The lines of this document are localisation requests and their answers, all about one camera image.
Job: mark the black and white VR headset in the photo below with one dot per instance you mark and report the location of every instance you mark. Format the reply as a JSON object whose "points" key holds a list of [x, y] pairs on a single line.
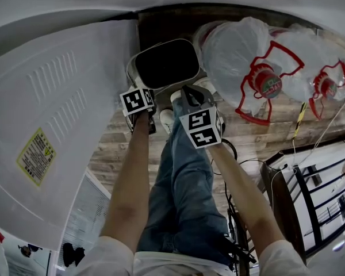
{"points": [[166, 65]]}

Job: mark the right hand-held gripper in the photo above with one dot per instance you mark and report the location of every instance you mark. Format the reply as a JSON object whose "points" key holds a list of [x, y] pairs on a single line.
{"points": [[204, 128]]}

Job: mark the white water dispenser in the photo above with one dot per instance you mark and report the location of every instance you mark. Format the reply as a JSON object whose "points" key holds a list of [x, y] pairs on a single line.
{"points": [[60, 111]]}

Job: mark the person's right forearm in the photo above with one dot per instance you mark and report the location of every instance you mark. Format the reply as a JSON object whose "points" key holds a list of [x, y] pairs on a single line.
{"points": [[244, 200]]}

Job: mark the black metal railing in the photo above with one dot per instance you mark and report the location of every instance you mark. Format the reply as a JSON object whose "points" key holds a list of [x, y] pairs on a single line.
{"points": [[310, 206]]}

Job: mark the person's left forearm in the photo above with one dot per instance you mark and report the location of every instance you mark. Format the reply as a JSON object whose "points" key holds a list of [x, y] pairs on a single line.
{"points": [[129, 183]]}

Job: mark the yellow black striped floor strip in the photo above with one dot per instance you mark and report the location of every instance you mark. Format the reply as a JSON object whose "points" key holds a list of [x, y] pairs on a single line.
{"points": [[299, 122]]}

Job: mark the person's blue jeans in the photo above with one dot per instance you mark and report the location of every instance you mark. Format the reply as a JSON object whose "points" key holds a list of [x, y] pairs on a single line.
{"points": [[184, 197]]}

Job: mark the person's white printed shirt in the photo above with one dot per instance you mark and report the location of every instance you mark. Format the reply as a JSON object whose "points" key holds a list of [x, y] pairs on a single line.
{"points": [[109, 257]]}

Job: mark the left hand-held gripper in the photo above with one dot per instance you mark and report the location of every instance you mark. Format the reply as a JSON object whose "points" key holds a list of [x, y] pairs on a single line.
{"points": [[136, 101]]}

